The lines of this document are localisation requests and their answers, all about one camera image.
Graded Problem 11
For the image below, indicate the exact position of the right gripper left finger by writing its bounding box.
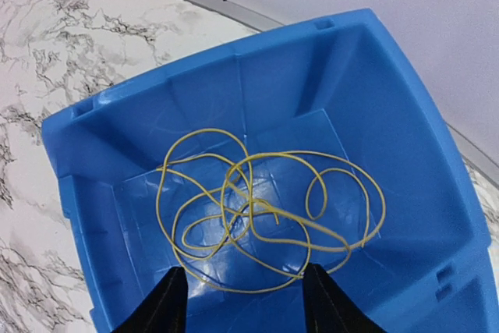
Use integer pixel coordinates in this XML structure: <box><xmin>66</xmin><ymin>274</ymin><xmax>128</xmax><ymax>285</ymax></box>
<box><xmin>113</xmin><ymin>267</ymin><xmax>188</xmax><ymax>333</ymax></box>

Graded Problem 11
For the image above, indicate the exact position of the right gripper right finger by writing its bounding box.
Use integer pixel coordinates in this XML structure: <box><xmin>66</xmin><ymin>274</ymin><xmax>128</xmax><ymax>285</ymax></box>
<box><xmin>303</xmin><ymin>264</ymin><xmax>384</xmax><ymax>332</ymax></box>

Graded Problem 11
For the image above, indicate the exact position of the yellow thin cable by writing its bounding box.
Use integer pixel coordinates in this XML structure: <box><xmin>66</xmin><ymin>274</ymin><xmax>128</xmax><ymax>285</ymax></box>
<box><xmin>154</xmin><ymin>128</ymin><xmax>387</xmax><ymax>294</ymax></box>

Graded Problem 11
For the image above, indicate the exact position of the blue three-compartment plastic bin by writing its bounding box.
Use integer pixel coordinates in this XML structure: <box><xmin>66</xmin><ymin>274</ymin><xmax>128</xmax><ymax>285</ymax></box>
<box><xmin>42</xmin><ymin>9</ymin><xmax>498</xmax><ymax>332</ymax></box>

